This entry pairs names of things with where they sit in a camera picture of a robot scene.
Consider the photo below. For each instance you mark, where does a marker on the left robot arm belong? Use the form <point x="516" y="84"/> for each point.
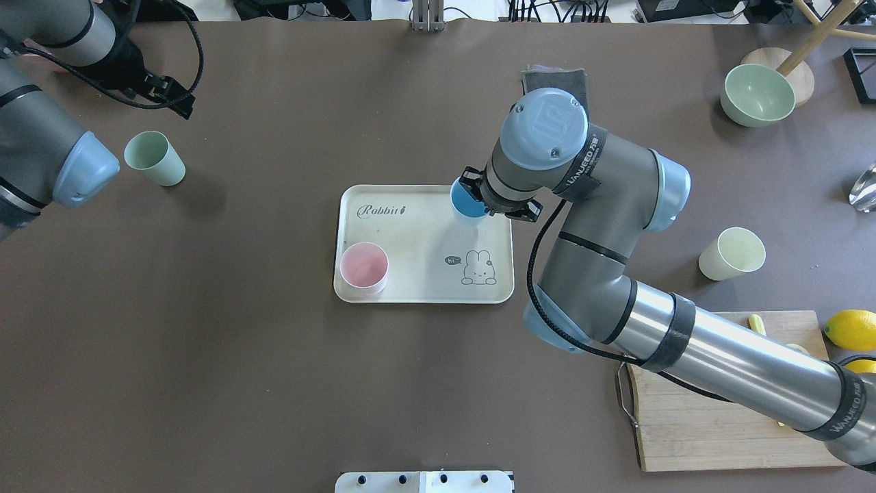
<point x="46" y="155"/>

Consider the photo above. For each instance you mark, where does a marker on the metal mount bracket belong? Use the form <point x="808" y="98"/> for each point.
<point x="428" y="16"/>

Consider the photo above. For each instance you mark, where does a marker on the cream rabbit tray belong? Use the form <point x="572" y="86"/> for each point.
<point x="433" y="257"/>

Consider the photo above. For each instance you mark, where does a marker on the white control box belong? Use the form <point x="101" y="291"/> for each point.
<point x="427" y="481"/>

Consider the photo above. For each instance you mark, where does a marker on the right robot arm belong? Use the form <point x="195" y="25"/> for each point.
<point x="617" y="190"/>

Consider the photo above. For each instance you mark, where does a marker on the pink plastic cup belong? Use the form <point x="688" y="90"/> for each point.
<point x="364" y="266"/>

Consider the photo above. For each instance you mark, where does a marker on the wooden stand pole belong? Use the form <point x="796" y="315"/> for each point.
<point x="818" y="35"/>

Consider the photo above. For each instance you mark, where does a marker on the yellow lemon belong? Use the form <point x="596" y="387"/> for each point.
<point x="861" y="365"/>
<point x="852" y="329"/>

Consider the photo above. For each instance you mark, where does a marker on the bamboo cutting board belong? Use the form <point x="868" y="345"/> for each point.
<point x="676" y="430"/>

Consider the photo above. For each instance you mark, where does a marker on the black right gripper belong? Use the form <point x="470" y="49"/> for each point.
<point x="471" y="177"/>

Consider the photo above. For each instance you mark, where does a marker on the grey cloth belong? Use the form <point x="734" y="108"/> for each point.
<point x="573" y="81"/>

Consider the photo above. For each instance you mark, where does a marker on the pale yellow plastic cup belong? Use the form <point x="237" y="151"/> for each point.
<point x="737" y="251"/>

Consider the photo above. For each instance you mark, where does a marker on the green bowl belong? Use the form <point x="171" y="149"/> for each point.
<point x="754" y="96"/>

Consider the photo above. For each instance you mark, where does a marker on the shiny metal scoop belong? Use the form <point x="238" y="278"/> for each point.
<point x="862" y="194"/>

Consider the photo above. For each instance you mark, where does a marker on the blue plastic cup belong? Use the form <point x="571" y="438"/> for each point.
<point x="467" y="211"/>

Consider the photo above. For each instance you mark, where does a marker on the round wooden stand base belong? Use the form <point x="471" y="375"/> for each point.
<point x="801" y="77"/>

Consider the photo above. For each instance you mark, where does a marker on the green plastic cup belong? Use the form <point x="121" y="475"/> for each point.
<point x="151" y="153"/>

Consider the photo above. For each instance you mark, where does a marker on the left black gripper assembly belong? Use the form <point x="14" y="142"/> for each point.
<point x="123" y="68"/>

